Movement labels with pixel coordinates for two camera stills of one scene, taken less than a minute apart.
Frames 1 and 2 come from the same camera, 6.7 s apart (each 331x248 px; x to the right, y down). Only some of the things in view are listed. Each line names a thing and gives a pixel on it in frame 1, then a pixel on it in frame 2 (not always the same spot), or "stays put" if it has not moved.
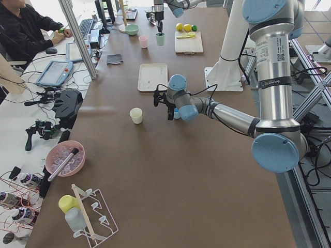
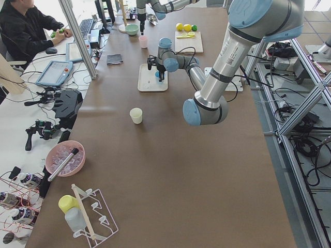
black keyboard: x=85 y=26 stays put
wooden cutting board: x=189 y=46 stays put
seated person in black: x=24 y=32 stays put
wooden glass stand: x=122 y=28 stays put
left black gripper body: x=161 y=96 to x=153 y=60
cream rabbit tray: x=150 y=75 stays put
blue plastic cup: x=176 y=114 to x=156 y=75
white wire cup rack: x=99 y=220 stays put
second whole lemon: x=179 y=27 stays put
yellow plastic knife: x=185 y=36 stays put
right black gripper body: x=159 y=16 to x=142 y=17
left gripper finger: x=170 y=111 to x=162 y=76
